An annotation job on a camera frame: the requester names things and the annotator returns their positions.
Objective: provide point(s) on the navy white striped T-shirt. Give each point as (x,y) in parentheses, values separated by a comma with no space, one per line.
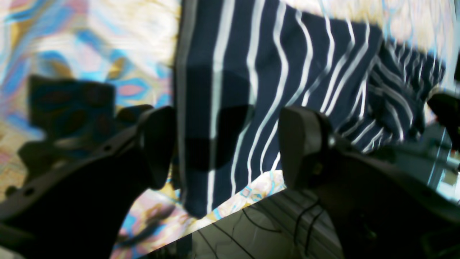
(239,62)

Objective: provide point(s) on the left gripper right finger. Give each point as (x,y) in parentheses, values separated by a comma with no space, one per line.
(378,211)

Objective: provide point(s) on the patterned colourful tablecloth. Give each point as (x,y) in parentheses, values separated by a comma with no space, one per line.
(131,44)

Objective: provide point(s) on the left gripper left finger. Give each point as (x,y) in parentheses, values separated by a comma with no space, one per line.
(77,210)

